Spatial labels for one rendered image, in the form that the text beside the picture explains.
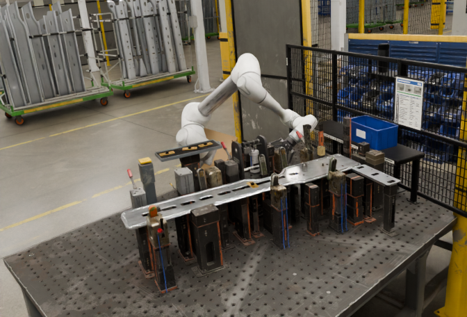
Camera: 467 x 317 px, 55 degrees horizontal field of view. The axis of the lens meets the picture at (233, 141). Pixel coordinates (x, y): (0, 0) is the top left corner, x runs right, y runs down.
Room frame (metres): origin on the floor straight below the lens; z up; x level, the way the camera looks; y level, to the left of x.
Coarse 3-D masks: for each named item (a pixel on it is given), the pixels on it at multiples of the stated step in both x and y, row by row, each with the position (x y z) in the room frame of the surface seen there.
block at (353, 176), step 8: (352, 176) 2.30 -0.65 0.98; (360, 176) 2.29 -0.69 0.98; (352, 184) 2.25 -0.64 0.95; (360, 184) 2.25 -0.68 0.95; (352, 192) 2.25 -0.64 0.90; (360, 192) 2.25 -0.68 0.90; (352, 200) 2.26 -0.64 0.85; (360, 200) 2.27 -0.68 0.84; (352, 208) 2.26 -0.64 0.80; (360, 208) 2.26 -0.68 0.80; (352, 216) 2.25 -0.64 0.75; (360, 216) 2.26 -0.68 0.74; (352, 224) 2.25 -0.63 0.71; (360, 224) 2.25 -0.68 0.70
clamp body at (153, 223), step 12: (156, 216) 1.85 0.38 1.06; (156, 228) 1.78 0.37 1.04; (156, 240) 1.78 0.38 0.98; (168, 240) 1.80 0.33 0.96; (156, 252) 1.79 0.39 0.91; (168, 252) 1.81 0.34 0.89; (156, 264) 1.82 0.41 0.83; (168, 264) 1.81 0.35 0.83; (156, 276) 1.82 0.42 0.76; (168, 276) 1.79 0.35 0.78; (168, 288) 1.79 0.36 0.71
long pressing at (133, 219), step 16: (320, 160) 2.52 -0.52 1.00; (352, 160) 2.49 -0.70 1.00; (288, 176) 2.32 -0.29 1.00; (304, 176) 2.30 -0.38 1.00; (320, 176) 2.29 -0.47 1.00; (208, 192) 2.20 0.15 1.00; (240, 192) 2.17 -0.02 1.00; (256, 192) 2.16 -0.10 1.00; (144, 208) 2.07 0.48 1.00; (176, 208) 2.04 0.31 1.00; (192, 208) 2.03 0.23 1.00; (128, 224) 1.92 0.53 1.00; (144, 224) 1.91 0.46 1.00
